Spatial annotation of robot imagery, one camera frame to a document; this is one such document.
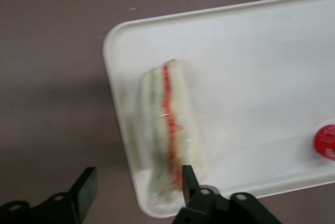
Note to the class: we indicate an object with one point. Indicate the red-lidded yogurt cup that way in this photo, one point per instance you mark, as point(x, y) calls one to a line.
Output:
point(325, 141)

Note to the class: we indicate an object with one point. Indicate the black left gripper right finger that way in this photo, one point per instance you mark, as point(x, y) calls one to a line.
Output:
point(209, 208)

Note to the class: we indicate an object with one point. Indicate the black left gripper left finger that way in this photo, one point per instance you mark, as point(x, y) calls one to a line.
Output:
point(76, 203)

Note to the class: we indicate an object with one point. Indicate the triangle sandwich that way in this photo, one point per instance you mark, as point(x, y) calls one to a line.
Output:
point(170, 119)

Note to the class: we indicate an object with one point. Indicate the beige plastic tray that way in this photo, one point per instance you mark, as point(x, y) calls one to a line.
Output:
point(248, 77)

